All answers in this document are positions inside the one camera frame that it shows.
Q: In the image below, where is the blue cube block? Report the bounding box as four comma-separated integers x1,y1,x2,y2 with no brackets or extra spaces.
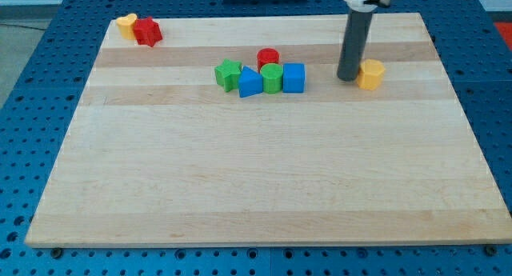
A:
282,63,306,93

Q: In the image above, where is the yellow hexagon block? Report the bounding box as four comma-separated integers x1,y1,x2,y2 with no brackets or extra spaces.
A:
356,59,386,90

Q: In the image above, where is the blue triangle block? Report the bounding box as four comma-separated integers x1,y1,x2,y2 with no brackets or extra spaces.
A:
238,66,263,98

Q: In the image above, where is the green cylinder block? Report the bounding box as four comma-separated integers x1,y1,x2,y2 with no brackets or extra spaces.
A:
260,63,283,94

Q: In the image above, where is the green star block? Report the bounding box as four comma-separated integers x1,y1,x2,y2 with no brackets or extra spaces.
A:
214,58,242,92

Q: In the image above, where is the red cylinder block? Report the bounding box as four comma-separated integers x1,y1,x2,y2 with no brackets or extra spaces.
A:
257,47,280,71

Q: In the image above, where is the light wooden board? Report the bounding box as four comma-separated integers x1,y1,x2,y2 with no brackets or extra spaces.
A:
26,13,511,248

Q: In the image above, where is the red star block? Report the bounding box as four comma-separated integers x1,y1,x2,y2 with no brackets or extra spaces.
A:
133,16,163,47

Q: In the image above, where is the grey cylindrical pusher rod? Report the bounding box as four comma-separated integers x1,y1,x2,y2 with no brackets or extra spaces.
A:
337,10,374,82

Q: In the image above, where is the yellow heart block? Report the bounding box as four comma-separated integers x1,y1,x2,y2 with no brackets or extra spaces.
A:
115,13,138,40

